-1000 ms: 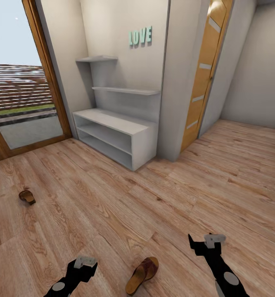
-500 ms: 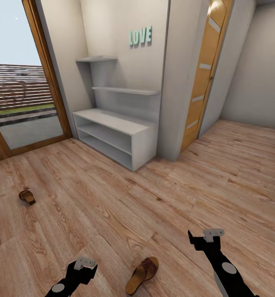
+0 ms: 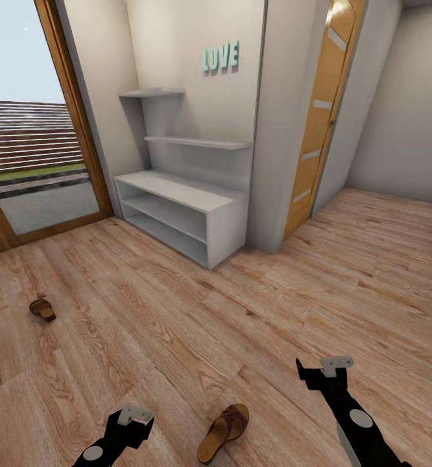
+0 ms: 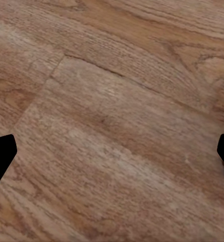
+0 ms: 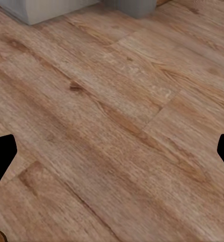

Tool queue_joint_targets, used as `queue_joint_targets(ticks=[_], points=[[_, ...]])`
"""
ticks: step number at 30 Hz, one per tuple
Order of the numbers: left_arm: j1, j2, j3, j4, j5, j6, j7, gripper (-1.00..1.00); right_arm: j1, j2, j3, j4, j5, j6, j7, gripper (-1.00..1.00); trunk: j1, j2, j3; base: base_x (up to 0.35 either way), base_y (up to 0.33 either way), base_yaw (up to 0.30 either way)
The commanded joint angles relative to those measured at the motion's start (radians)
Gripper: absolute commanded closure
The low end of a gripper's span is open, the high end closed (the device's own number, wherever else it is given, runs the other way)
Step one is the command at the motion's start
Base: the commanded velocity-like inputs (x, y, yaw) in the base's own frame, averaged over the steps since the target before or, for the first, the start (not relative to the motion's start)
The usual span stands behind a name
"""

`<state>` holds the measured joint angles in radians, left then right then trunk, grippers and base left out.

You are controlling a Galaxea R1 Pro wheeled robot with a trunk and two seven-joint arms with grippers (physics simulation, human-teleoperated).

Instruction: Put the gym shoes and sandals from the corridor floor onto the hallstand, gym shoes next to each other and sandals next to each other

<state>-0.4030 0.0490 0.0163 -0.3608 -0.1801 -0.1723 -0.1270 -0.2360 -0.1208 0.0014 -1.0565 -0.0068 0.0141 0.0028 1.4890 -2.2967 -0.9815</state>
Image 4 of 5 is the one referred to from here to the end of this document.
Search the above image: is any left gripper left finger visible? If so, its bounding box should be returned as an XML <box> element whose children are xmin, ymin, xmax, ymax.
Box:
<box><xmin>0</xmin><ymin>134</ymin><xmax>17</xmax><ymax>180</ymax></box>

